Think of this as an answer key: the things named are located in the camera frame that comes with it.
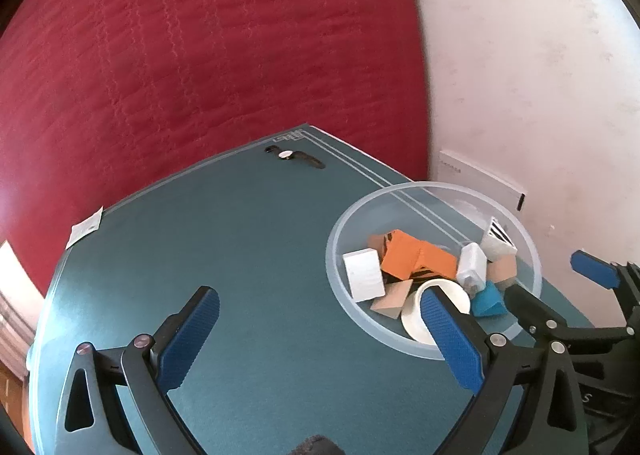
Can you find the orange striped wedge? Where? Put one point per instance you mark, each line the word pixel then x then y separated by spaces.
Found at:
pixel 437 260

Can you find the blue wedge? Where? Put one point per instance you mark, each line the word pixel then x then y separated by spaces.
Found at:
pixel 487 302

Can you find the patterned curtain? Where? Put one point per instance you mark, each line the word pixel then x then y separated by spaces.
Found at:
pixel 12 295

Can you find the white paper leaflet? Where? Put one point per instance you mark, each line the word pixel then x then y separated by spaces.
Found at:
pixel 85 230

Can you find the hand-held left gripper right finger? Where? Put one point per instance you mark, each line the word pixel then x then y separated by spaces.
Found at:
pixel 450 335

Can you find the clear plastic bowl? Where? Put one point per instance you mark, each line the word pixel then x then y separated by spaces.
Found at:
pixel 350 320

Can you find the black wristwatch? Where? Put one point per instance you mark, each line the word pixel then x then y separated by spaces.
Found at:
pixel 295 156

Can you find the plain orange wedge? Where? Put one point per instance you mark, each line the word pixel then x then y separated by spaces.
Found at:
pixel 400 257

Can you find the red quilted blanket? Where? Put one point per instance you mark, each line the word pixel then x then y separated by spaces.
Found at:
pixel 200 60

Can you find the flat white box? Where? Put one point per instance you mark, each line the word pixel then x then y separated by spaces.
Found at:
pixel 480 180

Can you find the white charger plug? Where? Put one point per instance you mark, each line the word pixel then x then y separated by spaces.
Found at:
pixel 472 262

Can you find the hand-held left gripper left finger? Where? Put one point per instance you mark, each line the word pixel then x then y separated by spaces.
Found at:
pixel 187 335

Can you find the plain wooden wedge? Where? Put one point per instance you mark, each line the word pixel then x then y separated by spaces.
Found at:
pixel 390 302

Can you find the pale wooden wedge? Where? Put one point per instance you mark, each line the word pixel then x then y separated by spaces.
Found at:
pixel 502 270

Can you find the small white striped wedge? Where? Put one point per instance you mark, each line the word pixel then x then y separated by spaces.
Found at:
pixel 495 247

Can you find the large white striped wedge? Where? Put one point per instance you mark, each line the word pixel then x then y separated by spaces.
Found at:
pixel 364 275

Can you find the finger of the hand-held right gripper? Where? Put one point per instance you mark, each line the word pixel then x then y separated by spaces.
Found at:
pixel 530 307
pixel 592 269

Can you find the white round lid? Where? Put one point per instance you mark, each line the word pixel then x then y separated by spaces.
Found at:
pixel 415 320

